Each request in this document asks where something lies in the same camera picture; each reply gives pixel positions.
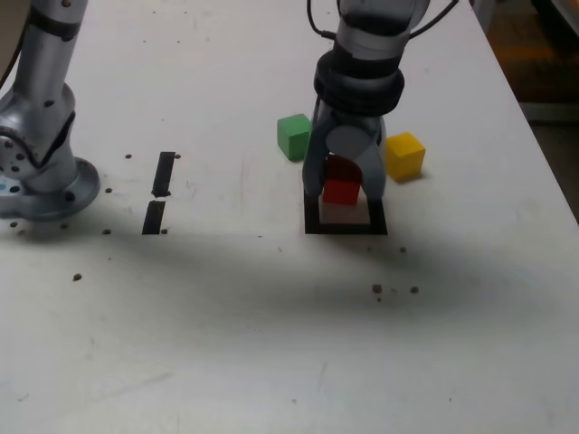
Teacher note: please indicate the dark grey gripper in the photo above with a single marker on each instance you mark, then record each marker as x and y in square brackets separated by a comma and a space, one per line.
[359, 122]

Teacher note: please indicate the red cube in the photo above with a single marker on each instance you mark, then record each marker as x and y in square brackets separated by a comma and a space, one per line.
[341, 192]

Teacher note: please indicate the green cube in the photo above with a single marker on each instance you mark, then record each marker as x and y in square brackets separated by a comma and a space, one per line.
[293, 138]

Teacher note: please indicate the yellow cube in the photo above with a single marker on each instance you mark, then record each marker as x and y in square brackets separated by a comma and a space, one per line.
[405, 158]

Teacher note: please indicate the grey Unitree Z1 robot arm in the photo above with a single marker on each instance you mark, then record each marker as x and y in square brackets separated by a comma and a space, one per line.
[40, 113]

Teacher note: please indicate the black tape square outline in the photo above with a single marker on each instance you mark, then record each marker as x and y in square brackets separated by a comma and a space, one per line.
[344, 229]

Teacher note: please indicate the black tape strip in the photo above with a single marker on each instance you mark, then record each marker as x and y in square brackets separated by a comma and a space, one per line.
[164, 172]

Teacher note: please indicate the grey metal beam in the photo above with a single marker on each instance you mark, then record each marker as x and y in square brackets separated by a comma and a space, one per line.
[552, 108]

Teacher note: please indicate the brown wooden crate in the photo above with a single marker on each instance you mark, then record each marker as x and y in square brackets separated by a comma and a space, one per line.
[543, 68]

